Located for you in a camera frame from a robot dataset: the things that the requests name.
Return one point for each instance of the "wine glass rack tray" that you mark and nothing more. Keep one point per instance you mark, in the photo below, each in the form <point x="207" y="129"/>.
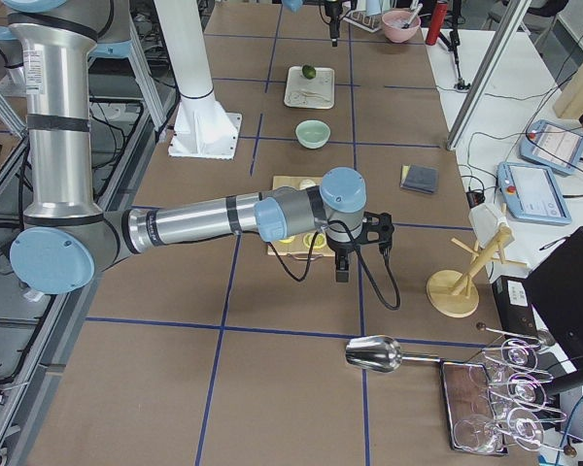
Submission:
<point x="498" y="397"/>

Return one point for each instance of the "mint green bowl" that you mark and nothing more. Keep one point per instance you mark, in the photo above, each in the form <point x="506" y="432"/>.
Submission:
<point x="312" y="134"/>

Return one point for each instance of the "pink bowl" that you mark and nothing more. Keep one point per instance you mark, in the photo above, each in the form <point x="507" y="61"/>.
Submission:
<point x="398" y="27"/>

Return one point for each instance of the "cream bear tray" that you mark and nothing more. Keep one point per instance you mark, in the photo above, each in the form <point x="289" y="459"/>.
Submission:
<point x="323" y="84"/>

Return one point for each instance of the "metal scoop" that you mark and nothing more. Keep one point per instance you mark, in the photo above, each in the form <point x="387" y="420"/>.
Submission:
<point x="382" y="354"/>

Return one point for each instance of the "wooden cutting board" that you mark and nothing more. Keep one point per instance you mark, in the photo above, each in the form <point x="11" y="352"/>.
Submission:
<point x="298" y="246"/>

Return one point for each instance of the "white spoon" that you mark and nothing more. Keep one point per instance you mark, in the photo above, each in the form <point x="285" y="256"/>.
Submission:
<point x="303" y="95"/>

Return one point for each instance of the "red bottle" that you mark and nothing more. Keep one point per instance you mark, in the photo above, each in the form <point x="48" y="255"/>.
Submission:
<point x="436" y="21"/>

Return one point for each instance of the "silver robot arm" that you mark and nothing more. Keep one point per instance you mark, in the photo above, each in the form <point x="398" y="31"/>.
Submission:
<point x="67" y="238"/>

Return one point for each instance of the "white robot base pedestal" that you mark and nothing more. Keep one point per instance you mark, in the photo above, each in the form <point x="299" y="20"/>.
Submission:
<point x="202" y="127"/>

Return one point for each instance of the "blue teach pendant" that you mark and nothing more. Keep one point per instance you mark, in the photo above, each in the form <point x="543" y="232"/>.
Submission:
<point x="554" y="146"/>
<point x="531" y="193"/>

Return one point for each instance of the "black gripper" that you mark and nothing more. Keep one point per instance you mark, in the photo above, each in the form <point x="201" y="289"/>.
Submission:
<point x="340" y="248"/>
<point x="333" y="15"/>

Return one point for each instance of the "wooden mug tree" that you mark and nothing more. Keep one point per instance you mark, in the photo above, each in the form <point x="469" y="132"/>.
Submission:
<point x="453" y="293"/>

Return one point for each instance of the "black monitor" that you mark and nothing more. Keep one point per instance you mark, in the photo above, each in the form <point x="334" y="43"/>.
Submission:
<point x="555" y="289"/>

